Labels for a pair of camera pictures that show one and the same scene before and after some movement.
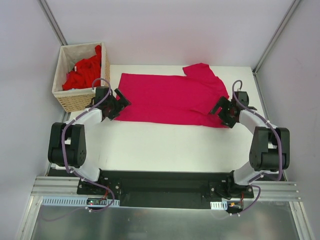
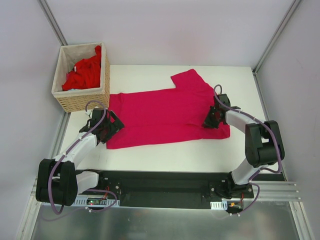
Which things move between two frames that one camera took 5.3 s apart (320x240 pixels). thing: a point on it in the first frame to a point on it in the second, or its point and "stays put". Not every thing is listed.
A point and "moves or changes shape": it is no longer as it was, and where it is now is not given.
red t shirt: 86,73 stays put
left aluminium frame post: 53,22 stays put
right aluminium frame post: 276,35 stays put
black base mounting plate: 164,188 stays put
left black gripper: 116,104 to 110,128
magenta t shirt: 173,100 moves or changes shape
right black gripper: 224,111 to 212,118
